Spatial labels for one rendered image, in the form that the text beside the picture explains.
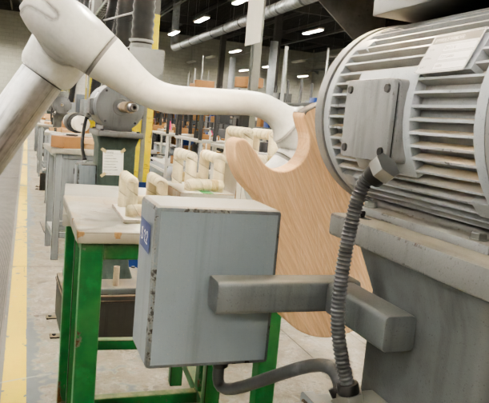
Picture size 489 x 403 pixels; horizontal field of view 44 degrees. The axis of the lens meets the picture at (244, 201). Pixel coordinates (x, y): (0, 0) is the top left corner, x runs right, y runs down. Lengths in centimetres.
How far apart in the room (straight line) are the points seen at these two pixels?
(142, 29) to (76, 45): 194
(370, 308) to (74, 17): 84
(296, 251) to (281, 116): 43
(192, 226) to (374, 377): 28
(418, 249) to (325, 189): 39
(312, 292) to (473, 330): 22
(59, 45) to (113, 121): 203
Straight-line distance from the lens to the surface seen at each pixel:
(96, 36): 126
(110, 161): 331
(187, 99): 128
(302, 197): 98
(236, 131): 179
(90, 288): 155
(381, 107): 66
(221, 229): 72
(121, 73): 126
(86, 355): 160
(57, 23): 126
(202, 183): 169
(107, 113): 327
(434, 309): 64
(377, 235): 69
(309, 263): 101
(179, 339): 75
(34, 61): 142
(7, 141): 144
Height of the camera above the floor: 122
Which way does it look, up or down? 7 degrees down
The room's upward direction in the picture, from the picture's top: 5 degrees clockwise
